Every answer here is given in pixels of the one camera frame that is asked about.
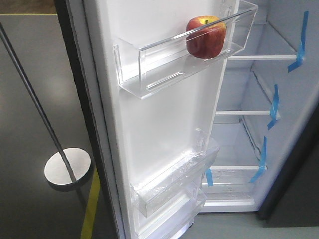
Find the dark grey fridge body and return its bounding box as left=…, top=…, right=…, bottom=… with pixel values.
left=201, top=0, right=319, bottom=218

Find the fridge door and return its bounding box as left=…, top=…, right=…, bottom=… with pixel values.
left=53, top=0, right=259, bottom=239

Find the clear lower door bin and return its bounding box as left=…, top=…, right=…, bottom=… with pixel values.
left=130, top=130, right=219, bottom=218

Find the red yellow apple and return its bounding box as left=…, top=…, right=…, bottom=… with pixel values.
left=186, top=15, right=227, bottom=59

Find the silver sign stand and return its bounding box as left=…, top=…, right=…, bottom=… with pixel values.
left=0, top=26, right=92, bottom=189

